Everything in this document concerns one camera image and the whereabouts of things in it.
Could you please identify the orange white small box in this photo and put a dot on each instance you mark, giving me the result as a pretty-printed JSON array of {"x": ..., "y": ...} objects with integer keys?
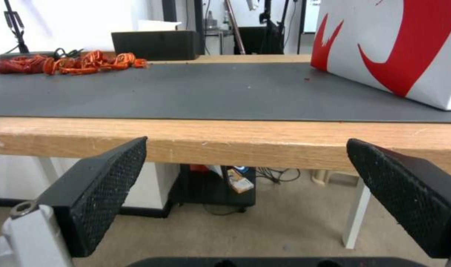
[{"x": 240, "y": 182}]

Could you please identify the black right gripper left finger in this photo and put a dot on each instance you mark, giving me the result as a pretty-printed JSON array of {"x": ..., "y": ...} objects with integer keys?
[{"x": 99, "y": 192}]

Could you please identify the white red paper takeout bag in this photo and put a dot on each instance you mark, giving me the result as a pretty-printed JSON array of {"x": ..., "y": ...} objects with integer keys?
[{"x": 392, "y": 47}]

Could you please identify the white cardboard box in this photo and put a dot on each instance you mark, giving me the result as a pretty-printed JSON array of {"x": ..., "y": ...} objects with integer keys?
[{"x": 158, "y": 25}]

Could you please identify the white table leg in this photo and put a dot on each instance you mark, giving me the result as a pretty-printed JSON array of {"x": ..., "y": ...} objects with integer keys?
[{"x": 355, "y": 217}]

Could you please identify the copper brown pole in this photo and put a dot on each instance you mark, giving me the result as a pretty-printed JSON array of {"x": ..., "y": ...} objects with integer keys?
[{"x": 235, "y": 26}]

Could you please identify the black wheeled cart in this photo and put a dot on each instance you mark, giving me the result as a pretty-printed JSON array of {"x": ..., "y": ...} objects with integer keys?
[{"x": 214, "y": 186}]

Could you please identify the black foam block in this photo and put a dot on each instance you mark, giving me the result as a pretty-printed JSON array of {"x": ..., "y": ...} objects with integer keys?
[{"x": 156, "y": 45}]

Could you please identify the black camera stand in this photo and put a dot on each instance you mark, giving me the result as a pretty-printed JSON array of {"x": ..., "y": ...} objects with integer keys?
[{"x": 271, "y": 26}]

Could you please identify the black tripod stand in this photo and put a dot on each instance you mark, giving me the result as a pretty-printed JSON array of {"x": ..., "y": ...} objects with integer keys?
[{"x": 16, "y": 26}]

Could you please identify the dark grey table mat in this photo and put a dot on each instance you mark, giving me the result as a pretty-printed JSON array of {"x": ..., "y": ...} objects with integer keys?
[{"x": 210, "y": 91}]

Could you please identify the white pedestal column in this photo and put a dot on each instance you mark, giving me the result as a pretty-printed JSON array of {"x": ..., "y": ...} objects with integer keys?
[{"x": 147, "y": 189}]

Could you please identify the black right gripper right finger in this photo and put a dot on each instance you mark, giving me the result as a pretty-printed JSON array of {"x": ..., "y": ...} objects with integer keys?
[{"x": 403, "y": 194}]

